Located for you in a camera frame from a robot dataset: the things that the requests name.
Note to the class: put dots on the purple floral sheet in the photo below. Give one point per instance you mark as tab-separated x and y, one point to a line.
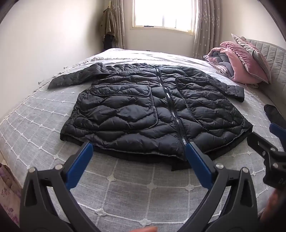
7	194

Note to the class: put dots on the folded pink grey quilt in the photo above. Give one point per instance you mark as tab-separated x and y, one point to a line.
217	60

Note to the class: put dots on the hanging beige coat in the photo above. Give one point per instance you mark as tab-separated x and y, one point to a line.
108	24

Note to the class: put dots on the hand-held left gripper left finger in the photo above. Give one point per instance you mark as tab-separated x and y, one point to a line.
83	160

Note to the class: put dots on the beige patterned curtain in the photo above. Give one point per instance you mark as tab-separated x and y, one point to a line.
119	24
206	29

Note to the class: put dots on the bed with grey bedspread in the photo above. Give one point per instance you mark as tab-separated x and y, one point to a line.
134	189

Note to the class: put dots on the person's right hand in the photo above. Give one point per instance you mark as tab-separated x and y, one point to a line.
273	207

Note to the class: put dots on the pink velvet pillow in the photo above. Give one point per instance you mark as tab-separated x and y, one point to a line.
243	64

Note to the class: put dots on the grey padded headboard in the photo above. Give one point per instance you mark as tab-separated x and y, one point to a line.
272	58

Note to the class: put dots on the black puffer jacket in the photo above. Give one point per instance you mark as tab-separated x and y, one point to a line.
138	111

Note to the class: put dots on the window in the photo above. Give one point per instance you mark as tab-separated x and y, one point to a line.
163	13

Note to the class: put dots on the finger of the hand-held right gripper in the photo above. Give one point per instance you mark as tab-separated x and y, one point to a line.
277	131
257	142

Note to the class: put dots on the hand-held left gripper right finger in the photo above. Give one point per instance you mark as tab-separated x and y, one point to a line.
197	165

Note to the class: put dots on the grey pink pillow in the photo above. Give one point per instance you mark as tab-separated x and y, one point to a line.
257	48

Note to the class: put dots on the dark cloth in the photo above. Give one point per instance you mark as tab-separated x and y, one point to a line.
272	115

